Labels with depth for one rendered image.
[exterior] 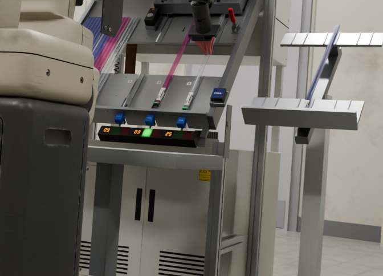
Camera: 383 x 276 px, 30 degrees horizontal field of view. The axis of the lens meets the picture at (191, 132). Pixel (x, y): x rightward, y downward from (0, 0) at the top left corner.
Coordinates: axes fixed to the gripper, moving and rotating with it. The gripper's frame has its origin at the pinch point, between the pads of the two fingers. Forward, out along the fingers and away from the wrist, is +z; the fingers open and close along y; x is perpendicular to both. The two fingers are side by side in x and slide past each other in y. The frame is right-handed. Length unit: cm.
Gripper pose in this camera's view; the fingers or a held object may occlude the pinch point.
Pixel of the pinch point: (208, 52)
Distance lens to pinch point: 251.2
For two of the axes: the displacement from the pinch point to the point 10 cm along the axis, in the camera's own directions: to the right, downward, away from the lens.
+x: -2.9, 6.2, -7.2
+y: -9.4, -0.5, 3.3
